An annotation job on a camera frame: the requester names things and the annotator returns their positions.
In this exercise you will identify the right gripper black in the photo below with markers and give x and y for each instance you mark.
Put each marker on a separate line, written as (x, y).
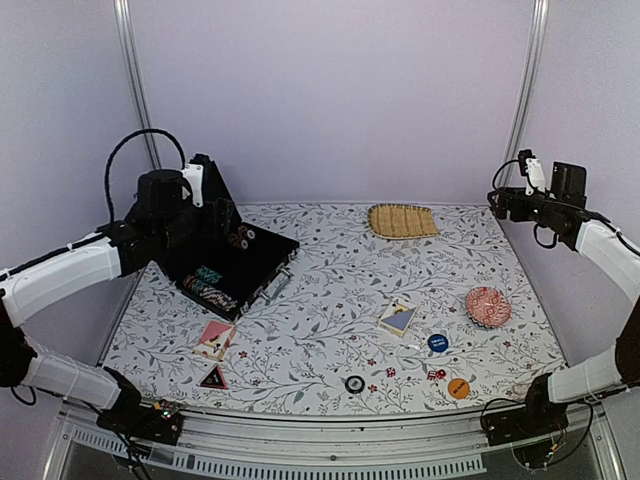
(518, 215)

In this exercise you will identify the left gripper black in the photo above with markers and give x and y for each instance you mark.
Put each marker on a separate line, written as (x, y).
(218, 216)

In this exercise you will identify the black poker case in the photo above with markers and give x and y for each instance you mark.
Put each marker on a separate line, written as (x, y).
(245, 273)

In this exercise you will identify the red card deck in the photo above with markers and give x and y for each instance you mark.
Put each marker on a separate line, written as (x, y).
(215, 340)

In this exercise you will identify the black triangle card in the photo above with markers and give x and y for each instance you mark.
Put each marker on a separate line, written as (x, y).
(214, 379)

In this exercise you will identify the blue card deck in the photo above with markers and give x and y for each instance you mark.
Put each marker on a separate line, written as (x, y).
(397, 317)

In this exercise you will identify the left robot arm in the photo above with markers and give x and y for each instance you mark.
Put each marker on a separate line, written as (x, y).
(173, 209)

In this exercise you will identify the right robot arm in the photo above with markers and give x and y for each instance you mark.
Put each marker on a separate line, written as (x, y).
(585, 308)

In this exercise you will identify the dark chip stack 100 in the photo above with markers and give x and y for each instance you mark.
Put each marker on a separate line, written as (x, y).
(239, 239)

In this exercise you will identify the green chip row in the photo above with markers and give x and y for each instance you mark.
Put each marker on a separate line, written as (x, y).
(207, 275)

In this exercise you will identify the red patterned bowl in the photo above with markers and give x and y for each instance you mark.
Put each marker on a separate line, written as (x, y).
(487, 307)

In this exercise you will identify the woven bamboo tray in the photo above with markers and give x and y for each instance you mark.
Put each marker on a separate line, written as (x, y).
(401, 222)

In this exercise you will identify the blue small blind button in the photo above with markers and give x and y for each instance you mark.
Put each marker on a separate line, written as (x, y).
(438, 343)

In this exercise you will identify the red dice pair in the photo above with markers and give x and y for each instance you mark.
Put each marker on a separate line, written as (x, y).
(436, 375)

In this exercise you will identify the orange big blind button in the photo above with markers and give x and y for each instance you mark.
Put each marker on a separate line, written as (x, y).
(459, 388)

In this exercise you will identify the black white dealer button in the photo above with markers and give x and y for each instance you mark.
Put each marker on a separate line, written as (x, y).
(354, 384)

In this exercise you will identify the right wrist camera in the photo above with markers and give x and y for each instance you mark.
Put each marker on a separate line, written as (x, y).
(531, 169)

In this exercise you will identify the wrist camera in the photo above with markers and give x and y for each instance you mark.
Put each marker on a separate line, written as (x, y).
(193, 173)
(531, 169)

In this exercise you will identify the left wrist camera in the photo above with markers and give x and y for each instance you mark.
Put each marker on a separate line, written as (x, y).
(193, 173)

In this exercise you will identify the right aluminium post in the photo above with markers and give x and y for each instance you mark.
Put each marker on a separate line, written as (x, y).
(531, 66)

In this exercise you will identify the aluminium post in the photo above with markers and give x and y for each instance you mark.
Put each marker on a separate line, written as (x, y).
(531, 66)
(126, 36)

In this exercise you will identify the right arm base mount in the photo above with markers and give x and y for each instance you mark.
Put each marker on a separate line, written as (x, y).
(522, 422)

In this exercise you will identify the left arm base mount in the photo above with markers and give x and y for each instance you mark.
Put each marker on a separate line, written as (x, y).
(161, 422)

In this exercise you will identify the left aluminium post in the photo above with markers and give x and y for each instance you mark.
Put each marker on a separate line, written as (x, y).
(126, 36)

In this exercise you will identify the front aluminium rail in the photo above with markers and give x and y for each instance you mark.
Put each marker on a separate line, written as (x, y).
(215, 444)

